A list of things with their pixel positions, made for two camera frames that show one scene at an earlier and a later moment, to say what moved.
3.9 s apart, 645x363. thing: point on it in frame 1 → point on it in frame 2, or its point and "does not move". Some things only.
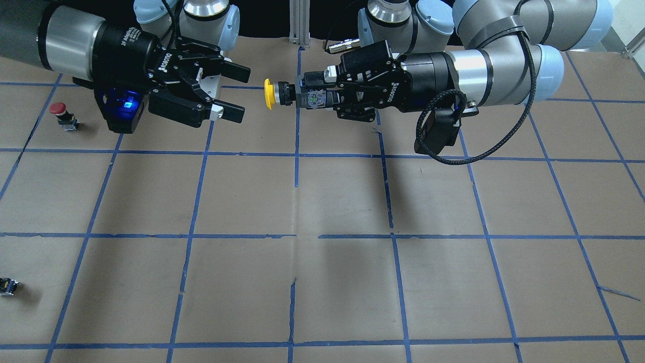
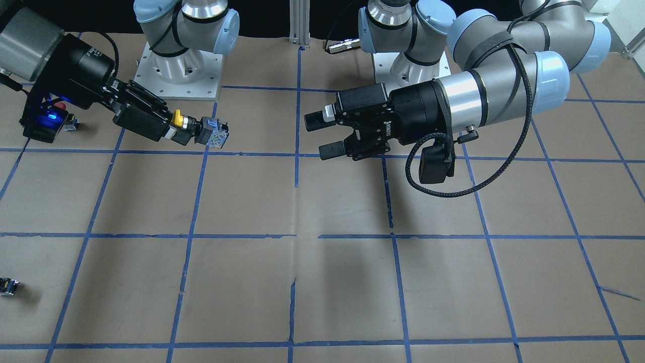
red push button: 67,120 does not move
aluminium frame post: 299,11 does not move
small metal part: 7,286 does not move
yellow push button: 284,93 → 210,132
